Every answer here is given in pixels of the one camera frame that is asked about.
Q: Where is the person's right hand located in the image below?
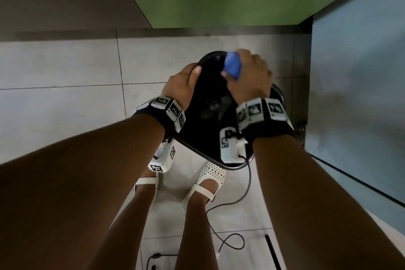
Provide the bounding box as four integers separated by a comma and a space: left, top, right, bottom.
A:
221, 49, 274, 106

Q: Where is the person's left hand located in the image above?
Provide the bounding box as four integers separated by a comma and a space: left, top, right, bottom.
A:
160, 63, 203, 111

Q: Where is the blue cleaning cloth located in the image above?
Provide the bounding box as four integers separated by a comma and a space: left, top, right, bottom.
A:
224, 51, 242, 79

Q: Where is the black plastic waste bin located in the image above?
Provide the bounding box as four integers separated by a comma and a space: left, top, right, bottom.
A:
175, 51, 285, 171

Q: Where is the person's right forearm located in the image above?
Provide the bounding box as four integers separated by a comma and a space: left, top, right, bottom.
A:
252, 133, 405, 270

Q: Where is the person's left forearm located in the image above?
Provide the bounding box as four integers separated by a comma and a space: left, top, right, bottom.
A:
0, 114, 166, 270

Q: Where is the red caster wheel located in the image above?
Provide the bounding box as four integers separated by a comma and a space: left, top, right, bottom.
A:
296, 121, 308, 142

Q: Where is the white perforated right shoe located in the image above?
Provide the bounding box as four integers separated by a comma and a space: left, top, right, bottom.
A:
181, 161, 228, 215

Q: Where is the white perforated shoe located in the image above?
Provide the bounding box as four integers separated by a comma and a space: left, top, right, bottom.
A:
181, 161, 228, 215
133, 170, 160, 205

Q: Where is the white perforated left shoe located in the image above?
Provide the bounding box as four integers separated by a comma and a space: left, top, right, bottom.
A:
133, 170, 160, 205

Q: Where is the pale blue wheeled cabinet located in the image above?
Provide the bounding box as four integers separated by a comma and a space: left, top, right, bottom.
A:
305, 0, 405, 235

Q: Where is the black left wrist strap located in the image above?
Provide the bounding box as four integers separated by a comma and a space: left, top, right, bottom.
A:
132, 95, 187, 140

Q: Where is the black wrist strap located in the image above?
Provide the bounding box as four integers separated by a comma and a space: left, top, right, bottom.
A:
132, 95, 187, 140
235, 97, 297, 146

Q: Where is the black right wrist strap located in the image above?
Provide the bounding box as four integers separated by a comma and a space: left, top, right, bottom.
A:
235, 97, 297, 146

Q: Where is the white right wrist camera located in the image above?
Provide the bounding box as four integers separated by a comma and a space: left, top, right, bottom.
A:
219, 127, 249, 165

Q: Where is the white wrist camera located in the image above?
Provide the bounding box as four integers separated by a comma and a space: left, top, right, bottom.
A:
148, 138, 177, 173
219, 127, 249, 165

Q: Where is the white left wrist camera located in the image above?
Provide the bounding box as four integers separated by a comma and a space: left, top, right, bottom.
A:
148, 138, 177, 173

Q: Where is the black right camera cable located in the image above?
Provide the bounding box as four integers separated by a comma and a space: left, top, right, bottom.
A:
205, 154, 252, 261

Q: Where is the black camera cable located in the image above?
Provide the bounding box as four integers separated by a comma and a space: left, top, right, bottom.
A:
147, 252, 179, 270
205, 154, 252, 261

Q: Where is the black left camera cable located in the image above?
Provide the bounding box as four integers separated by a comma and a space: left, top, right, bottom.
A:
147, 252, 179, 270

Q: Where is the black thick cord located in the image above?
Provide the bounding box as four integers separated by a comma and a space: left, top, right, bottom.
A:
265, 234, 282, 270

